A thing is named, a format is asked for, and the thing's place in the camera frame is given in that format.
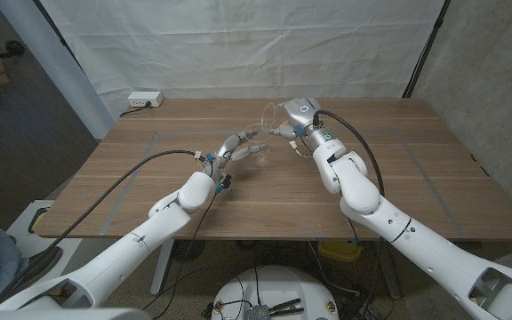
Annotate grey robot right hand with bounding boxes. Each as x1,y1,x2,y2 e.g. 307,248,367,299
269,96,328,141

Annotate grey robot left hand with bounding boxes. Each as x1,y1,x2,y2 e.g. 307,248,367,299
204,127,269,177

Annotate clear plastic cup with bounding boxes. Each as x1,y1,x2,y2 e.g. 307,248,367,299
259,100,293,137
243,123,276,168

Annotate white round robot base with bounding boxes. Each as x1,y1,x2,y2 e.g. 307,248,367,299
211,265,340,320

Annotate white fabric backdrop sheet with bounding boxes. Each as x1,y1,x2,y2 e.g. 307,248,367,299
37,0,446,121

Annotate white power strip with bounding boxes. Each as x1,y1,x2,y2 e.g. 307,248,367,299
127,91,165,108

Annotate black round grille object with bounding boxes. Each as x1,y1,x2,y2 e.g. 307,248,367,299
171,239,207,264

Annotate white table leg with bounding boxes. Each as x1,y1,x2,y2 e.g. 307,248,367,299
149,238,176,294
375,255,402,300

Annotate black backdrop stand pole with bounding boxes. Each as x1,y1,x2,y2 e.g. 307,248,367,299
401,0,452,99
32,0,84,72

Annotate yellow plastic object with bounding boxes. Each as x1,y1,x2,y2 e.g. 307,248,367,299
316,239,364,262

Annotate black pliers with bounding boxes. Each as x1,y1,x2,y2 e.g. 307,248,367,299
268,298,305,317

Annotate grey finned electronics box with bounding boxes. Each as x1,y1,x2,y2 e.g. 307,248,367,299
246,304,271,320

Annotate white pillar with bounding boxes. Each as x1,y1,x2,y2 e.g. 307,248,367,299
0,0,117,140

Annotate black shoe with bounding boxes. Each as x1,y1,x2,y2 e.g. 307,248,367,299
0,246,64,310

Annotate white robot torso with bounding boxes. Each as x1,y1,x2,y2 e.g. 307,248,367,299
0,307,153,320

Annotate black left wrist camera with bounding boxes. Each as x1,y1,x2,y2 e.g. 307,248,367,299
213,173,233,195

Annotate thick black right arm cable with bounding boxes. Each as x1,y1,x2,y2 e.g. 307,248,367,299
312,108,386,197

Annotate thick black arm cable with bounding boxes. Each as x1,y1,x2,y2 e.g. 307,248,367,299
0,149,202,308
312,108,386,197

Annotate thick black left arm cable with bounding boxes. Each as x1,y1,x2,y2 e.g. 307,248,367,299
0,149,202,308

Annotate thin black left wrist cable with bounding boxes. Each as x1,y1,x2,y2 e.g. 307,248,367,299
142,189,220,319

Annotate black power strip cord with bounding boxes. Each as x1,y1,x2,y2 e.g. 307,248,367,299
119,102,152,118

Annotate black door handle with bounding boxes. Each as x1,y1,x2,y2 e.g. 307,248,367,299
0,39,27,59

